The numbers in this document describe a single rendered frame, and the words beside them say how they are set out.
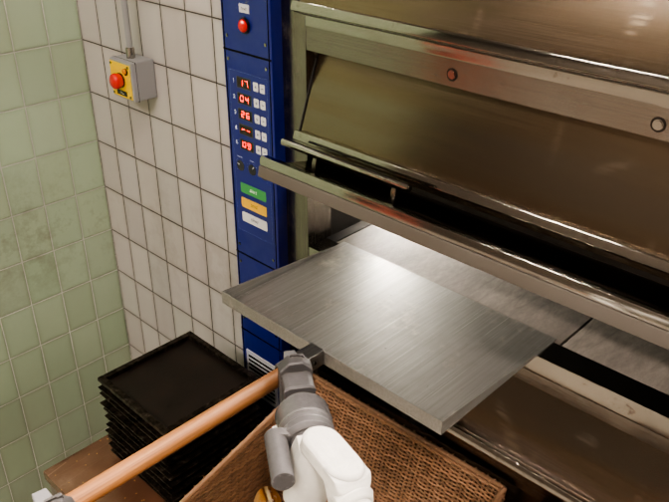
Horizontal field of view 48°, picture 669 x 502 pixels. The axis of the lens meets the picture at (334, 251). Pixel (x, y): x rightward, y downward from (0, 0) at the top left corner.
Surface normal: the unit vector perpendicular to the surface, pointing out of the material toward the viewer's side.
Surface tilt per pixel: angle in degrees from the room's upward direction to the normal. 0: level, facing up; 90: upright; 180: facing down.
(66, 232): 90
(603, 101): 90
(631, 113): 90
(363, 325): 0
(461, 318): 0
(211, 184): 90
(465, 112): 70
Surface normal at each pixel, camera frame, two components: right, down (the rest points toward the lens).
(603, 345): 0.00, -0.88
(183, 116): -0.69, 0.35
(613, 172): -0.65, 0.03
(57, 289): 0.72, 0.34
